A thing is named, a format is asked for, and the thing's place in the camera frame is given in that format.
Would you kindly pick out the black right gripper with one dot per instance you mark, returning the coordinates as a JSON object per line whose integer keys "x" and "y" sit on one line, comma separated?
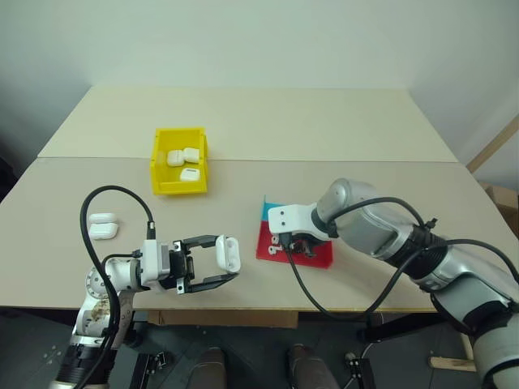
{"x": 310, "y": 239}

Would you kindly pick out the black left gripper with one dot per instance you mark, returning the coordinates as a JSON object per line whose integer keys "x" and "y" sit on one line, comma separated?
{"x": 180, "y": 265}

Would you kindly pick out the white earbud case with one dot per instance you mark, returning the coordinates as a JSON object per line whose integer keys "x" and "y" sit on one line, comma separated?
{"x": 191, "y": 155}
{"x": 226, "y": 257}
{"x": 103, "y": 231}
{"x": 190, "y": 175}
{"x": 175, "y": 158}
{"x": 101, "y": 219}

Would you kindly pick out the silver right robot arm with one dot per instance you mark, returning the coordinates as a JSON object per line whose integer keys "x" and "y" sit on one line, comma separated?
{"x": 405, "y": 243}

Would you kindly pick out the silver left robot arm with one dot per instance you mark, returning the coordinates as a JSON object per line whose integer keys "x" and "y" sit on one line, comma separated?
{"x": 95, "y": 283}

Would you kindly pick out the closed white earbud case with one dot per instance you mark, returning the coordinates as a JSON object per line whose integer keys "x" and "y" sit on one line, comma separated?
{"x": 103, "y": 231}
{"x": 101, "y": 219}
{"x": 190, "y": 175}
{"x": 191, "y": 155}
{"x": 175, "y": 158}

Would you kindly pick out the yellow plastic bin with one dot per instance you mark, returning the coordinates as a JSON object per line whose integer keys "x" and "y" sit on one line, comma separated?
{"x": 159, "y": 178}

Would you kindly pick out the white earbud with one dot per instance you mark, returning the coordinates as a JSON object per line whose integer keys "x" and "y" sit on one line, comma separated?
{"x": 271, "y": 250}
{"x": 275, "y": 240}

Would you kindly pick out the red and blue tray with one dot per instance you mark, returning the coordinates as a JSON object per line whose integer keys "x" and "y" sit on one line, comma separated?
{"x": 267, "y": 239}

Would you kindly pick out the dark rounded shape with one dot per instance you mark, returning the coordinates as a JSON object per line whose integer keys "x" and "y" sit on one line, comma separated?
{"x": 211, "y": 368}
{"x": 310, "y": 368}

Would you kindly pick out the small wooden block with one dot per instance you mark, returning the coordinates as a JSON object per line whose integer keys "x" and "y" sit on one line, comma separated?
{"x": 452, "y": 363}

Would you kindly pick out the brown cardboard box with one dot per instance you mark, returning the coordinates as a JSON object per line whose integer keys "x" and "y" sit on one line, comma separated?
{"x": 504, "y": 202}

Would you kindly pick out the wooden beam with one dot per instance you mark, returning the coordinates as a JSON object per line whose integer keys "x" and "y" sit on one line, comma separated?
{"x": 492, "y": 144}

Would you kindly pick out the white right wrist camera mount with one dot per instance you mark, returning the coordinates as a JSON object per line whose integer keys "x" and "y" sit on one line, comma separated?
{"x": 290, "y": 216}

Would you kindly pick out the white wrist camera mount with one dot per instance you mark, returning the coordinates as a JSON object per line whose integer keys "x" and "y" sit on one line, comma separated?
{"x": 290, "y": 216}
{"x": 151, "y": 263}

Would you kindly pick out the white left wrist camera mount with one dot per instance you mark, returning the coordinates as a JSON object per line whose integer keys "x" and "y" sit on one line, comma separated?
{"x": 151, "y": 263}

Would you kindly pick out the black table frame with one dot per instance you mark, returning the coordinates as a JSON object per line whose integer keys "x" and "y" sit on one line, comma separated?
{"x": 401, "y": 326}

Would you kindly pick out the black metal bracket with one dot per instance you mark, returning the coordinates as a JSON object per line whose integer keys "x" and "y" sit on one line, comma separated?
{"x": 357, "y": 370}

